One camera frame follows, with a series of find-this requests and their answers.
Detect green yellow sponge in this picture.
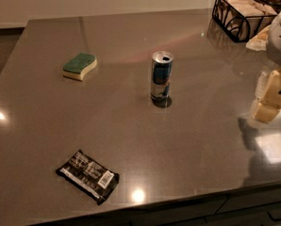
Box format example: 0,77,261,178
62,53,97,81

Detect dark cabinet drawer front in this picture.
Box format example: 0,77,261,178
127,186,281,226

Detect white napkins in basket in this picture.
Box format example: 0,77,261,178
216,0,277,40

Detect pale packet beside basket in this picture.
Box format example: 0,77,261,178
246,26,270,51

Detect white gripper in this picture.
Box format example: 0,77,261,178
250,11,281,123

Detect blue silver redbull can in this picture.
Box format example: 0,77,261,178
151,51,174,101

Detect black snack wrapper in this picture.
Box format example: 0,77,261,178
56,150,120,205

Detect black wire basket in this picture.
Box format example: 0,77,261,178
211,0,278,43

